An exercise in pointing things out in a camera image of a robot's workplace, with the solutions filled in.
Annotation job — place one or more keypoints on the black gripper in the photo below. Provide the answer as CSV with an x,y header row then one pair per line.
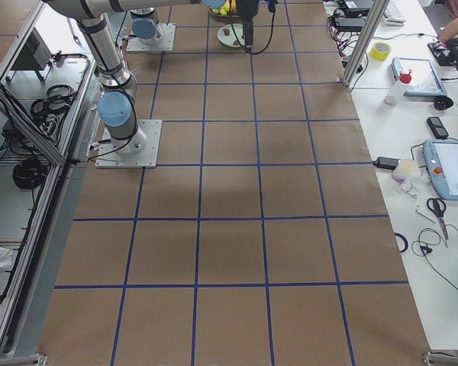
x,y
247,11

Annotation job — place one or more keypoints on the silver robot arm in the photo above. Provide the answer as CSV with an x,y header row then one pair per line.
x,y
145,25
116,108

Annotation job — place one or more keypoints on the light green plate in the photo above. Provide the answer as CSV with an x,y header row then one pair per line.
x,y
236,33

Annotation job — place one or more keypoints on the brown wicker basket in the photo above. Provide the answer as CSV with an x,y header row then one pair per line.
x,y
221,13

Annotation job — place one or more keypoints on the yellow banana bunch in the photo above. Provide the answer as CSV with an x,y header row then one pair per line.
x,y
229,5

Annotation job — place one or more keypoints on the yellow tape roll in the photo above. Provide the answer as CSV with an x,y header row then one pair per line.
x,y
380,51

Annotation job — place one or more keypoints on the white red-capped bottle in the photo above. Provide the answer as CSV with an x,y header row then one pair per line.
x,y
397,91

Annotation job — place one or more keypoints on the blue teach pendant far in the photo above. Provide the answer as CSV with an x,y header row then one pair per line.
x,y
425,80

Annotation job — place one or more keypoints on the blue teach pendant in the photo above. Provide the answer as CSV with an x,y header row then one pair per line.
x,y
425,80
441,158

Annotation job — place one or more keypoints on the black power adapter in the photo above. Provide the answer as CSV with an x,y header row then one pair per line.
x,y
386,163

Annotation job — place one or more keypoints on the black small bowl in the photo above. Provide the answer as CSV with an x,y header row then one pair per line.
x,y
442,103

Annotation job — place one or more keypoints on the white paper cup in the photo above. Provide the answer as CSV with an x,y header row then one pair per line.
x,y
404,169

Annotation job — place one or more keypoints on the black phone device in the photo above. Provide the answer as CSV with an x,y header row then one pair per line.
x,y
437,128

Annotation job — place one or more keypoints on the grey electronics box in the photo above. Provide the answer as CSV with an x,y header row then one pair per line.
x,y
34,56

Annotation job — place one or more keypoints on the blue teach pendant near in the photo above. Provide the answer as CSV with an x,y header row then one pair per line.
x,y
441,158

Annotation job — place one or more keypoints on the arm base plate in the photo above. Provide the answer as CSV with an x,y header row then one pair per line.
x,y
164,46

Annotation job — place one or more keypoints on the aluminium frame post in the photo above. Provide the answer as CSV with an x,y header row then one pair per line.
x,y
374,17

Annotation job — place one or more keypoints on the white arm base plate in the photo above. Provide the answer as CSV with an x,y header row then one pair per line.
x,y
141,151

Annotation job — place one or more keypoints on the black handled scissors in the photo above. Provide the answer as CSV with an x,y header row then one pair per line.
x,y
438,207

